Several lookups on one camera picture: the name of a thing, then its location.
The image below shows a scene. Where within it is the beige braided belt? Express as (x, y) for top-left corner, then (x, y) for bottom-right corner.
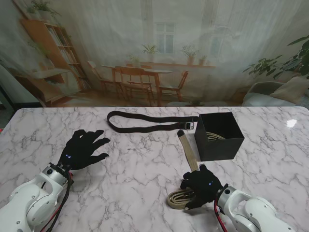
(205, 131), (226, 143)
(167, 130), (201, 211)

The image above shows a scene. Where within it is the red black arm cable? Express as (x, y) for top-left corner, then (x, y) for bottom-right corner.
(213, 198), (230, 232)
(36, 171), (75, 232)

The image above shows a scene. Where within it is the red black right arm cable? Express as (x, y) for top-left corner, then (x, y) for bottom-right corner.
(213, 198), (230, 232)

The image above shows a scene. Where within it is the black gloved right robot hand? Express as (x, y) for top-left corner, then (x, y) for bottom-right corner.
(180, 164), (224, 211)

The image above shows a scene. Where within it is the red black left arm cable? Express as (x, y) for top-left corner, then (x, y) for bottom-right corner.
(36, 171), (75, 232)

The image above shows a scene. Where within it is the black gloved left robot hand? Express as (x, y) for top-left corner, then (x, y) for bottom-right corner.
(59, 129), (111, 171)

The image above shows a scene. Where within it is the printed room scene backdrop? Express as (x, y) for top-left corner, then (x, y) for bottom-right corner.
(0, 0), (309, 108)

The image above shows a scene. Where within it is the black belt storage box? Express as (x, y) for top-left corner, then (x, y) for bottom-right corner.
(194, 112), (245, 162)

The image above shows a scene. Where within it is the dark brown braided belt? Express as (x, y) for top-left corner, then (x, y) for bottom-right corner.
(107, 111), (199, 133)

